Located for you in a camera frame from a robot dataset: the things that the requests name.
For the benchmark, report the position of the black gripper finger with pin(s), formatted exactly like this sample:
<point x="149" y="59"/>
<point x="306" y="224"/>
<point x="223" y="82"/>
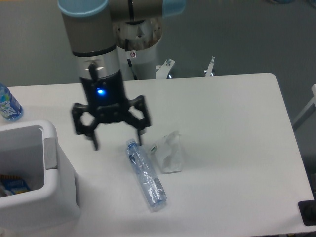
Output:
<point x="136" y="114"/>
<point x="77" y="112"/>

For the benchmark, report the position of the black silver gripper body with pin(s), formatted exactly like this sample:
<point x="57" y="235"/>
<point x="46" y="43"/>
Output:
<point x="101" y="78"/>

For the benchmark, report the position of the white push-lid trash can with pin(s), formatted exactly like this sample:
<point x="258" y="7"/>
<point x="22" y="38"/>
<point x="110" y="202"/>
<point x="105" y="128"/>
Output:
<point x="31" y="151"/>

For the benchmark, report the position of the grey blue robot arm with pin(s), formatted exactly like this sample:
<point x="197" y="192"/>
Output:
<point x="113" y="41"/>

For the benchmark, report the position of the blue packaging inside trash can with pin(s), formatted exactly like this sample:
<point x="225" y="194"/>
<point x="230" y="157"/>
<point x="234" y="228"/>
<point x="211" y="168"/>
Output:
<point x="12" y="185"/>

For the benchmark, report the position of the crumpled white plastic bag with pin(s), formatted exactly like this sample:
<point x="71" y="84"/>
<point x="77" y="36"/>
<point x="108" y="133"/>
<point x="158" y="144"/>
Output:
<point x="168" y="153"/>

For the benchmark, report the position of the clear empty plastic bottle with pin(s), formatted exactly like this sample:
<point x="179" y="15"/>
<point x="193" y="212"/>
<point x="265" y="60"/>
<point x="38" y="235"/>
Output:
<point x="149" y="182"/>

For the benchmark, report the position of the blue labelled drink bottle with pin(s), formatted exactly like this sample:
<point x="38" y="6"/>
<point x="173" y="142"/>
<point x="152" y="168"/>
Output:
<point x="10" y="108"/>

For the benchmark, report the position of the black clamp at table edge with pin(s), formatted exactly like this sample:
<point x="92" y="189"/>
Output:
<point x="308" y="212"/>

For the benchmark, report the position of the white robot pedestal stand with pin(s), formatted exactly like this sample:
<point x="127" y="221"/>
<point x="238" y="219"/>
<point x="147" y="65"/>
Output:
<point x="137" y="43"/>

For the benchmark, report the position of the white frame at right edge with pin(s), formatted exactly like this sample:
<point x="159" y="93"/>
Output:
<point x="306" y="112"/>

